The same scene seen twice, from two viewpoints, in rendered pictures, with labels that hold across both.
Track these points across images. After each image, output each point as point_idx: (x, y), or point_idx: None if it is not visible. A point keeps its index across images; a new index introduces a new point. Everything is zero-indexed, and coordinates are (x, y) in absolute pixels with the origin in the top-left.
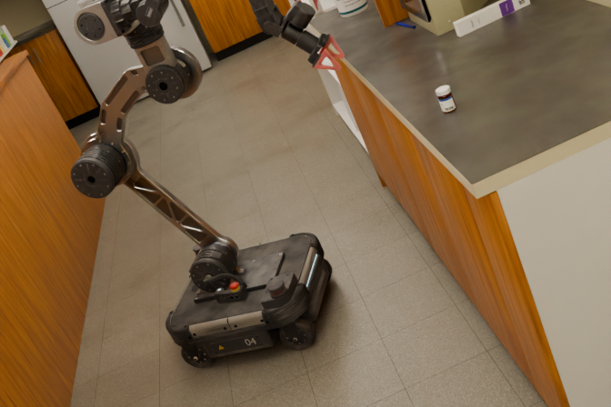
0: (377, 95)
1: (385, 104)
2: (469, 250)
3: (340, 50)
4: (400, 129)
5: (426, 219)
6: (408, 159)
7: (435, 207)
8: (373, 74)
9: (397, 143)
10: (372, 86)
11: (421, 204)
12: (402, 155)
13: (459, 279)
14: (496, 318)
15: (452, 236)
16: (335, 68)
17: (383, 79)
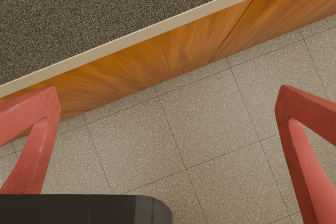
0: (155, 33)
1: (236, 2)
2: (323, 2)
3: (32, 101)
4: (152, 39)
5: (107, 97)
6: (125, 69)
7: (205, 47)
8: (1, 48)
9: (71, 87)
10: (110, 44)
11: (103, 95)
12: (77, 91)
13: (175, 75)
14: (294, 25)
15: (239, 38)
16: (300, 130)
17: None
